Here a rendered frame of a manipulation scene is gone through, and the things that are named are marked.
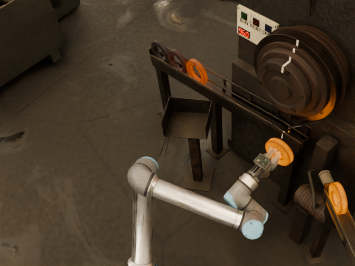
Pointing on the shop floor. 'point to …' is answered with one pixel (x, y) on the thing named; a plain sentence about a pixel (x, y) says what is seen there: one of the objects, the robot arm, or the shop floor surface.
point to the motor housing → (305, 212)
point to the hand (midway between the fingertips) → (279, 149)
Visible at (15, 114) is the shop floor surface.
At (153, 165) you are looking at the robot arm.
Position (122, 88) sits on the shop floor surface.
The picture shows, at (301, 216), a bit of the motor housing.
